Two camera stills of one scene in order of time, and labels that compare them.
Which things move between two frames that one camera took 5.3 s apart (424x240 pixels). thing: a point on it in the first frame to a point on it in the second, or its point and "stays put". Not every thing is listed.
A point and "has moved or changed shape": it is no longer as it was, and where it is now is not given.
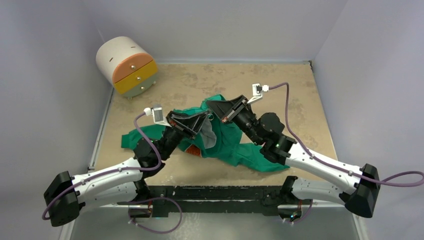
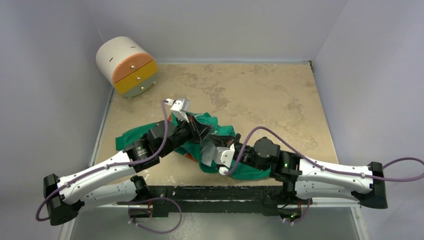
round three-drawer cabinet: (131, 70) stays put
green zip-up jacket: (216, 139) has moved or changed shape
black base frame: (246, 199) stays put
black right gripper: (234, 110) to (236, 145)
